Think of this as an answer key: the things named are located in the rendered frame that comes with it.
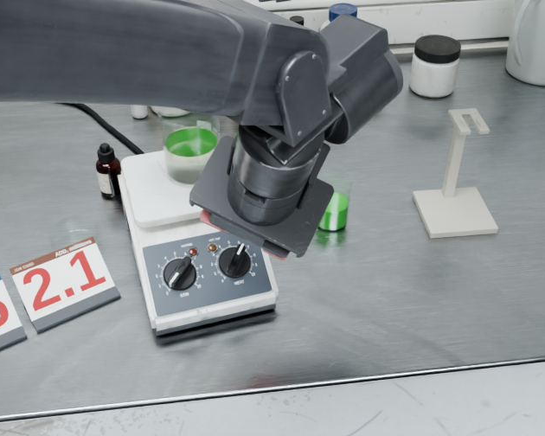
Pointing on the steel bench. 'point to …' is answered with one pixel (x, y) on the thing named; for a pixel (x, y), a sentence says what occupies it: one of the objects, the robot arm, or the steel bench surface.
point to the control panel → (238, 289)
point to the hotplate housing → (179, 321)
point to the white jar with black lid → (434, 66)
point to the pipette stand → (429, 211)
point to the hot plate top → (155, 192)
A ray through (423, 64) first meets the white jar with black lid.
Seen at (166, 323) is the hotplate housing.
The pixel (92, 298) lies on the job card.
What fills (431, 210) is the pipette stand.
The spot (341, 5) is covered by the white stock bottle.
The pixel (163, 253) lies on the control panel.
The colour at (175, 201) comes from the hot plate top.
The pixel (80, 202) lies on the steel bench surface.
